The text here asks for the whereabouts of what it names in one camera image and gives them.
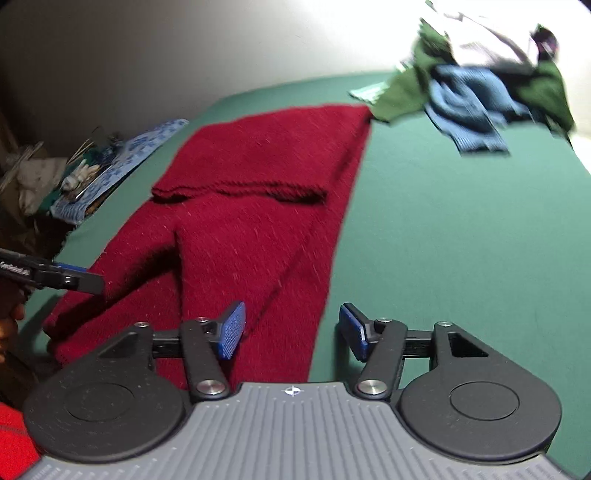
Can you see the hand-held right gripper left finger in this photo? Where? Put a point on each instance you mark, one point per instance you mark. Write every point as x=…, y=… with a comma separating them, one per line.
x=231, y=332

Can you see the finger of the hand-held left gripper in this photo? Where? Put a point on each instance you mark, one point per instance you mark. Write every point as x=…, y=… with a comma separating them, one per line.
x=83, y=281

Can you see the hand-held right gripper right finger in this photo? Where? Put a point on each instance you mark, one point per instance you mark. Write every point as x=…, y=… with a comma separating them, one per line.
x=353, y=330

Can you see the red knit sweater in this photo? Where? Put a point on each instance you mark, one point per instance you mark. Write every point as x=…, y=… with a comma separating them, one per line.
x=258, y=184

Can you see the person's left hand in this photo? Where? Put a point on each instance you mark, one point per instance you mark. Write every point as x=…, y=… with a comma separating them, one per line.
x=8, y=330

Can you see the white crumpled cloth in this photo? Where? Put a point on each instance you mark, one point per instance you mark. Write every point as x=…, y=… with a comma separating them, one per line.
x=41, y=180

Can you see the green cloth cover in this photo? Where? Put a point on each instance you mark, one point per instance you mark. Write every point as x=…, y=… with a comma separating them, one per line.
x=461, y=254

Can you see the blue paw print blanket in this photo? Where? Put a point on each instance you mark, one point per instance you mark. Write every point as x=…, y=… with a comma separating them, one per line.
x=138, y=143

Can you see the person's red garment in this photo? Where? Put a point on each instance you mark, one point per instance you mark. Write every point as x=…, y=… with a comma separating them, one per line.
x=14, y=438

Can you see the dark green striped-trim garment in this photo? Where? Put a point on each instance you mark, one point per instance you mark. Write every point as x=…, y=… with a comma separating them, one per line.
x=401, y=92

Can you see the blue knit garment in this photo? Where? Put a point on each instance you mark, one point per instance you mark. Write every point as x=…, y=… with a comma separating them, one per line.
x=461, y=106

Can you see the white garment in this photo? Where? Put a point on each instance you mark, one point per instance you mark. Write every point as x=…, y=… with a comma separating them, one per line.
x=480, y=41

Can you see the dark patterned garment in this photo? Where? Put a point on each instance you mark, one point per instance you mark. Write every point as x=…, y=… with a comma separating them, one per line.
x=547, y=41

